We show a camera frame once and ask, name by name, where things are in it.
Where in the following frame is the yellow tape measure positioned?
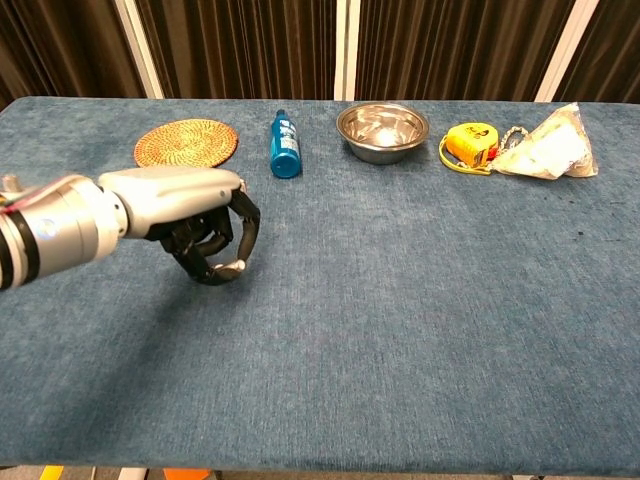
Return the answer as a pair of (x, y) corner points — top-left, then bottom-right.
(438, 123), (501, 176)

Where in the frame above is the white frame post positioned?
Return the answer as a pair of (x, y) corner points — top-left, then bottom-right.
(533, 0), (601, 104)
(333, 0), (363, 102)
(113, 0), (166, 100)

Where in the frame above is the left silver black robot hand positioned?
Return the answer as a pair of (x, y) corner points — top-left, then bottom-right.
(97, 166), (262, 287)

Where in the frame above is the round woven rattan coaster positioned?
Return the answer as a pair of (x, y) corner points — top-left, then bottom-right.
(133, 117), (240, 171)

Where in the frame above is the blue fabric table cover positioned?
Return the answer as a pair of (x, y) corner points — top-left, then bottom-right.
(0, 96), (640, 472)

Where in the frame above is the silver bolt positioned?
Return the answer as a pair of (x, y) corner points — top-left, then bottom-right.
(211, 259), (248, 277)

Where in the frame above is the clear plastic bag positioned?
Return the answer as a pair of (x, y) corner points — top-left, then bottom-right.
(490, 102), (600, 182)

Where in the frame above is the stainless steel bowl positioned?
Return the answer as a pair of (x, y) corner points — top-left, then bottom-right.
(335, 102), (431, 166)

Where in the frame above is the blue plastic bottle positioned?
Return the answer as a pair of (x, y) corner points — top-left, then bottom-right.
(269, 108), (304, 180)

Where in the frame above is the silver metal chain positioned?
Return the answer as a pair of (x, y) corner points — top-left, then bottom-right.
(497, 125), (530, 154)

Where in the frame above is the dark brown curtain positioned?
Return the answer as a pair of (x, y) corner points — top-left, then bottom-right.
(135, 0), (338, 101)
(553, 0), (640, 106)
(354, 0), (577, 104)
(0, 0), (147, 109)

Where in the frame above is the orange object under table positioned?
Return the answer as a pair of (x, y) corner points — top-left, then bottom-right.
(161, 467), (212, 480)

